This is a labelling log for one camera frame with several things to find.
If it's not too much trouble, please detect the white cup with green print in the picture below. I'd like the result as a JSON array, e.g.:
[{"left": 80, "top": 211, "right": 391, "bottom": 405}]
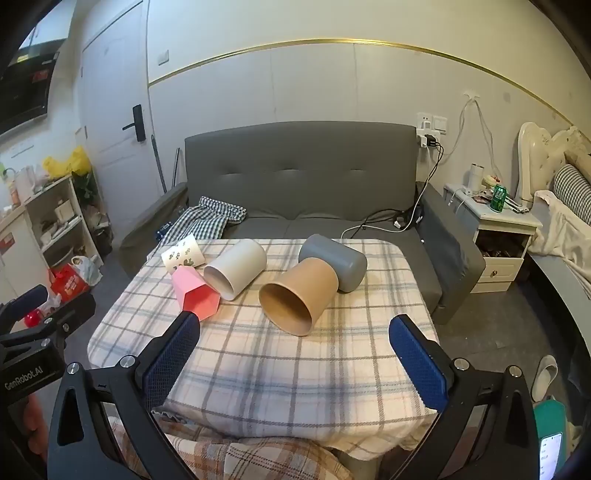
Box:
[{"left": 161, "top": 233, "right": 206, "bottom": 273}]

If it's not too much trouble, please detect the white plastic bag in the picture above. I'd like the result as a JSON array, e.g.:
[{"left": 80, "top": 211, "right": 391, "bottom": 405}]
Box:
[{"left": 69, "top": 255, "right": 103, "bottom": 288}]

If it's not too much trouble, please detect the cream bed headboard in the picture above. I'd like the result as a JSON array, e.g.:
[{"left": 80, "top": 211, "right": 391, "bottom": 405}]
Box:
[{"left": 516, "top": 121, "right": 591, "bottom": 205}]

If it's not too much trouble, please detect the white storage shelf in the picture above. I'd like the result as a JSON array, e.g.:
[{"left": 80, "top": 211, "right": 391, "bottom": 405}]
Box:
[{"left": 0, "top": 172, "right": 101, "bottom": 296}]

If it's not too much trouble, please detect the white wall outlet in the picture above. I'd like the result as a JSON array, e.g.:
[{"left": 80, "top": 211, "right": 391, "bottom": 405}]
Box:
[{"left": 415, "top": 112, "right": 449, "bottom": 136}]

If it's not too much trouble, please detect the black cable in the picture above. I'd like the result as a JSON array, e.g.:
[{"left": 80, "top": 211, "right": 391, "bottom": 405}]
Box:
[{"left": 355, "top": 142, "right": 447, "bottom": 232}]

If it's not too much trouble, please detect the white charging cable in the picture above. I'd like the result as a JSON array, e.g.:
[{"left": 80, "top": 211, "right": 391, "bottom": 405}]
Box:
[{"left": 341, "top": 185, "right": 428, "bottom": 241}]

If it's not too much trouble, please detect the white nightstand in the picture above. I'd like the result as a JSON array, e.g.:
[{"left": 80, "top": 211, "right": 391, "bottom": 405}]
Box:
[{"left": 443, "top": 183, "right": 544, "bottom": 294}]

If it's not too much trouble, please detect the plaid tablecloth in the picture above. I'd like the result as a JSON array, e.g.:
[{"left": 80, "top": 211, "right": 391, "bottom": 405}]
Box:
[{"left": 87, "top": 237, "right": 440, "bottom": 462}]

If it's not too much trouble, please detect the checked cloth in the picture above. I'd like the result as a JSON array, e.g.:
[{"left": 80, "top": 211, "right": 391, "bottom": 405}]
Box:
[{"left": 164, "top": 196, "right": 249, "bottom": 241}]

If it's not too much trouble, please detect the checked pillow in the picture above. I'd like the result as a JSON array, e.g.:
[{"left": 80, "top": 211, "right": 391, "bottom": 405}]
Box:
[{"left": 553, "top": 164, "right": 591, "bottom": 214}]

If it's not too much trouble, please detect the yellow plastic bag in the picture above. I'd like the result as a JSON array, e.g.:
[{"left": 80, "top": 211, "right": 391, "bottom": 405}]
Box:
[{"left": 42, "top": 146, "right": 93, "bottom": 181}]

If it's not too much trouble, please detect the broom stick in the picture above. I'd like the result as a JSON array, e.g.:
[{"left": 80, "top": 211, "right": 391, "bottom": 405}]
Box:
[{"left": 150, "top": 134, "right": 170, "bottom": 195}]

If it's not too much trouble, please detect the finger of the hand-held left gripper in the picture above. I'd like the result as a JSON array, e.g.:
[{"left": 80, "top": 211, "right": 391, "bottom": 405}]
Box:
[
  {"left": 0, "top": 285, "right": 50, "bottom": 334},
  {"left": 0, "top": 292, "right": 97, "bottom": 352}
]

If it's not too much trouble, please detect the beige blanket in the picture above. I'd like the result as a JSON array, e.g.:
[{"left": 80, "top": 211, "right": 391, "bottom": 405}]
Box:
[{"left": 527, "top": 188, "right": 591, "bottom": 283}]

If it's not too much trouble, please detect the teal phone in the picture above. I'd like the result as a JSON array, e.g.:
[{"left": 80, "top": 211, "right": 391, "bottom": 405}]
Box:
[{"left": 533, "top": 396, "right": 567, "bottom": 480}]

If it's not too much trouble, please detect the plain white cup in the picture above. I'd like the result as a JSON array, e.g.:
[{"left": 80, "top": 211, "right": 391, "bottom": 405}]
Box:
[{"left": 203, "top": 238, "right": 268, "bottom": 302}]

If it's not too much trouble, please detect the black door lock handle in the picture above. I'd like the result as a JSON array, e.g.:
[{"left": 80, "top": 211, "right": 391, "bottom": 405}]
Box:
[{"left": 122, "top": 104, "right": 147, "bottom": 143}]

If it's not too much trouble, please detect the white slipper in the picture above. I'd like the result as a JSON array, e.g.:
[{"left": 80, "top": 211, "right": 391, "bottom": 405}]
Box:
[{"left": 530, "top": 355, "right": 559, "bottom": 402}]

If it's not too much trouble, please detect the white door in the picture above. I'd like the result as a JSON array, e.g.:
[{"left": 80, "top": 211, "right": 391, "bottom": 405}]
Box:
[{"left": 79, "top": 0, "right": 161, "bottom": 259}]

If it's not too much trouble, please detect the pink hexagonal cup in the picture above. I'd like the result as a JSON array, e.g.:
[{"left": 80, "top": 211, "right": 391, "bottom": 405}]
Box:
[{"left": 171, "top": 267, "right": 223, "bottom": 323}]

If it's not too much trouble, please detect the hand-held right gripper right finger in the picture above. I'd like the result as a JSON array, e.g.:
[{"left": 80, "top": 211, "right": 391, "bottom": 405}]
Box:
[{"left": 389, "top": 314, "right": 542, "bottom": 480}]

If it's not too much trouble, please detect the grey sofa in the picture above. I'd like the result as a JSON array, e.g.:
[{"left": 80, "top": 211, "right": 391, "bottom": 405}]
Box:
[{"left": 119, "top": 121, "right": 487, "bottom": 326}]

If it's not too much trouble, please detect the brown plaid blanket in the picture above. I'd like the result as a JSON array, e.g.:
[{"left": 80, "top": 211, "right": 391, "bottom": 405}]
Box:
[{"left": 108, "top": 412, "right": 357, "bottom": 480}]

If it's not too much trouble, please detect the red gift bag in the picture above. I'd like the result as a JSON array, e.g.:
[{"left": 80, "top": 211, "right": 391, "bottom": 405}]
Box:
[{"left": 49, "top": 263, "right": 92, "bottom": 304}]

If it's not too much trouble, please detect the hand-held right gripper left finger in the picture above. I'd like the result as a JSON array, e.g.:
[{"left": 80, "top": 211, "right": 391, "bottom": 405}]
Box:
[{"left": 46, "top": 310, "right": 201, "bottom": 480}]

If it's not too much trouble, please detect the black range hood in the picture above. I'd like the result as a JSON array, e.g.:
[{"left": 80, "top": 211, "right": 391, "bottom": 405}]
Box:
[{"left": 0, "top": 39, "right": 68, "bottom": 136}]

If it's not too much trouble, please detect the grey cup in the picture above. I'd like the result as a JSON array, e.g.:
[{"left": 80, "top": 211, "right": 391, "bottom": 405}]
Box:
[{"left": 298, "top": 233, "right": 368, "bottom": 293}]

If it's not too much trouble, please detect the white hanging cable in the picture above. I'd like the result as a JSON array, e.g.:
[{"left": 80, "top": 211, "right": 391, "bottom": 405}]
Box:
[{"left": 450, "top": 91, "right": 505, "bottom": 185}]

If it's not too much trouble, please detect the brown paper cup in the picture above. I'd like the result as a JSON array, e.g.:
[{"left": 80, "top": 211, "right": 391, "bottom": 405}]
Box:
[{"left": 259, "top": 257, "right": 341, "bottom": 337}]

